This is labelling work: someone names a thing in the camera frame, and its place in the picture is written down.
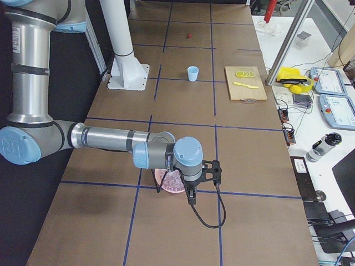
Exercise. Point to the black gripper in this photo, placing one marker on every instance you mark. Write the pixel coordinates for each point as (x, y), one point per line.
(192, 184)

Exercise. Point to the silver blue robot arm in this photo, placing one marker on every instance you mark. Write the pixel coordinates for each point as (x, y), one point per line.
(31, 133)

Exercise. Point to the clear ice cubes pile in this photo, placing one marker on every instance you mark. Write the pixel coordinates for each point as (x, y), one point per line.
(172, 183)

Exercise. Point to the light blue cup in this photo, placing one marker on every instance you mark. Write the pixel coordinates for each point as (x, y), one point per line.
(192, 73)

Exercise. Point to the pink bowl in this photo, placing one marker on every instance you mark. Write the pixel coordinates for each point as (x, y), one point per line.
(159, 173)

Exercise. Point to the wooden cutting board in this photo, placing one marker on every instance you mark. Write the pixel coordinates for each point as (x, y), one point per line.
(240, 93)

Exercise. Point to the yellow plastic knife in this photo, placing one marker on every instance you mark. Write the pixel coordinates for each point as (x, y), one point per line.
(245, 85)

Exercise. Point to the yellow cloth bag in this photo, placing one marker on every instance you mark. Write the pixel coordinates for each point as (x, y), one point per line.
(292, 79)

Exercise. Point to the lower teach pendant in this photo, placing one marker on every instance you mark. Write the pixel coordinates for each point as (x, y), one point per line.
(338, 111)

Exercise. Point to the teach pendant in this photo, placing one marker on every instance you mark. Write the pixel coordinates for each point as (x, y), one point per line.
(338, 111)
(327, 81)

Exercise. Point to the upper teach pendant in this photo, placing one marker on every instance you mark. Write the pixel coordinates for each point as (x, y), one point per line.
(327, 81)

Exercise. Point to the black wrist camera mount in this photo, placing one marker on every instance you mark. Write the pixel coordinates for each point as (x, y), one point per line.
(211, 171)

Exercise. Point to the white camera stand pillar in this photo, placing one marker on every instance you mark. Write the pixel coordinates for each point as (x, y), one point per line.
(127, 73)

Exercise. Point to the aluminium frame post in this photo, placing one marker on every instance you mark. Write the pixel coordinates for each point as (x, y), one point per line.
(295, 26)

